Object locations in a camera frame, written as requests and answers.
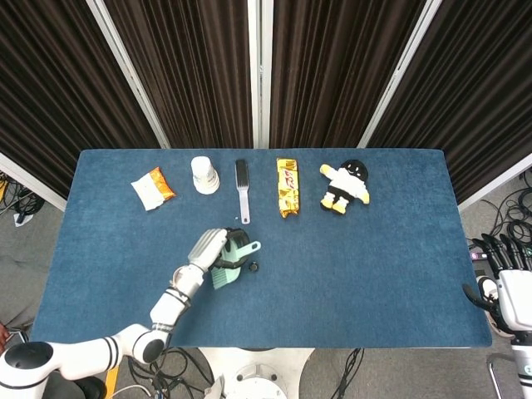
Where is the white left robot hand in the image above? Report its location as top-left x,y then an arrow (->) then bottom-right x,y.
187,227 -> 251,273

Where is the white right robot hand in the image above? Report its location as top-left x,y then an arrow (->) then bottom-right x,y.
461,233 -> 532,333

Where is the teal dish brush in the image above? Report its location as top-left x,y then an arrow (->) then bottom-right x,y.
209,239 -> 263,291

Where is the white paper cup stack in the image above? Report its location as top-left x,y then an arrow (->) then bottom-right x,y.
190,155 -> 220,195

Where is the white orange snack bag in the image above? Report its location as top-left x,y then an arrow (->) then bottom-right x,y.
131,166 -> 177,213

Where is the gold foil snack package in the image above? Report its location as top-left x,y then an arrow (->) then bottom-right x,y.
276,157 -> 301,219

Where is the blue table cover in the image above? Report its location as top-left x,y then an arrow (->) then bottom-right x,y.
31,148 -> 494,349

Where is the black white plush doll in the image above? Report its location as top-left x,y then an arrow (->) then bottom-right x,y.
318,160 -> 372,216

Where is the dark brown curtain panel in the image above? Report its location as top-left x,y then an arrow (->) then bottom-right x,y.
269,0 -> 429,150
367,0 -> 532,203
103,0 -> 254,150
0,0 -> 170,200

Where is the black floor cable bundle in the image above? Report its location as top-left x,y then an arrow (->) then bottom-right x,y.
0,170 -> 47,228
124,347 -> 217,399
332,347 -> 367,399
477,168 -> 532,250

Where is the white partition frame bar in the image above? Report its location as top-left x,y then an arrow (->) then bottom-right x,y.
0,151 -> 67,212
456,153 -> 532,211

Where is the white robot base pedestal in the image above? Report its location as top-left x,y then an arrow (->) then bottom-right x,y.
199,347 -> 315,399

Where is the white partition frame post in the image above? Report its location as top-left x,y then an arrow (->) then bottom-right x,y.
357,0 -> 444,150
86,0 -> 171,150
248,0 -> 262,150
260,0 -> 273,150

